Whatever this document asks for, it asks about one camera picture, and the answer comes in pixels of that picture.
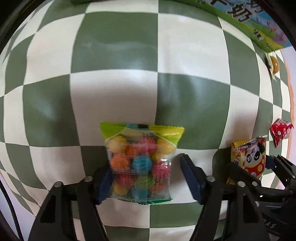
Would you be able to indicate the blue cardboard milk box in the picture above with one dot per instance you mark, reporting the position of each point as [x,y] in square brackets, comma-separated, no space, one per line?
[246,16]

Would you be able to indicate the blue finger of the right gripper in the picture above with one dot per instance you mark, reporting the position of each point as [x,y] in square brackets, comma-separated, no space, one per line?
[237,174]
[282,167]

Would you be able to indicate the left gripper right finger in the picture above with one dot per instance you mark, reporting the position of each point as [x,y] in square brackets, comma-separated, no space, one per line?
[207,192]

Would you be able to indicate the colourful candy ball bag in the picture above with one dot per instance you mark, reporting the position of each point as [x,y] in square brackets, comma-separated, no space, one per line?
[140,159]

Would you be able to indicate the yellow panda snack packet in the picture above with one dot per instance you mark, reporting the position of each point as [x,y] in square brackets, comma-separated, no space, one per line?
[250,155]

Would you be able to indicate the green white checkered mat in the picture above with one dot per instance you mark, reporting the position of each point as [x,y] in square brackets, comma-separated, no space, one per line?
[68,68]

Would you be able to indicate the small red snack packet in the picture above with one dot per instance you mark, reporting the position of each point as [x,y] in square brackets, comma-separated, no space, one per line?
[279,130]

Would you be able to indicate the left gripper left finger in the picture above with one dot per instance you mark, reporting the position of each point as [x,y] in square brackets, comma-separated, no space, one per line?
[91,192]

